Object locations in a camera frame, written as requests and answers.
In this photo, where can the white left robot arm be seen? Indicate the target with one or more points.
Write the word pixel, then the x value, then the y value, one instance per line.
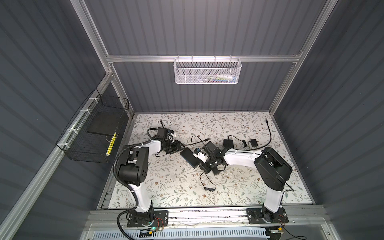
pixel 130 169

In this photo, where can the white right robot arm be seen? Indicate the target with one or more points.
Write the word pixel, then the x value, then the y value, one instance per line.
pixel 273 169

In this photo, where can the white slotted cable duct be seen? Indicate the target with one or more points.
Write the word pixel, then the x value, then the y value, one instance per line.
pixel 202 233

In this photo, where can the items in white basket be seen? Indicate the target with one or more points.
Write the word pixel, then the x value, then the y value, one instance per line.
pixel 215 79

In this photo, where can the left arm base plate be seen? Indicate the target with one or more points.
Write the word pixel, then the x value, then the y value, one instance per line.
pixel 148 219

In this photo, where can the black network switch box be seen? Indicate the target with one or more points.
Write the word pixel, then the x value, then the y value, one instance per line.
pixel 228 144

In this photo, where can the small black adapter with cable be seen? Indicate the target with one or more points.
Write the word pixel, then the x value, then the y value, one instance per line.
pixel 207 184

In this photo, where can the black wire wall basket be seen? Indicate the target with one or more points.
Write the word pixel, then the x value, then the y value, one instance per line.
pixel 78 144

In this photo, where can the black power adapter with cable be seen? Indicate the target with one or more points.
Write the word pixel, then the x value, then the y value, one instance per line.
pixel 244 143

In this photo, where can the yellow striped tool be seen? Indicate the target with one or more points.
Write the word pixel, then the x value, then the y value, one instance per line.
pixel 111 145

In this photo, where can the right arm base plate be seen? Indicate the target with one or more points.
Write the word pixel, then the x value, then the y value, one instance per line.
pixel 264 216

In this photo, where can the white wire mesh basket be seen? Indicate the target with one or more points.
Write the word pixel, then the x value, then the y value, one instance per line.
pixel 188 71

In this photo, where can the long black power brick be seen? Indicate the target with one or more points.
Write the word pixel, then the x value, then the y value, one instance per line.
pixel 189 157

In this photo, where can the black foam pad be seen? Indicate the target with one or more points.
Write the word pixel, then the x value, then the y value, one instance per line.
pixel 105 124

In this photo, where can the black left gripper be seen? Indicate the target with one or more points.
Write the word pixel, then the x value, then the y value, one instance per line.
pixel 176 147

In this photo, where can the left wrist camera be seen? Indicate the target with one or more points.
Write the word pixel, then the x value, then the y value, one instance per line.
pixel 171 135

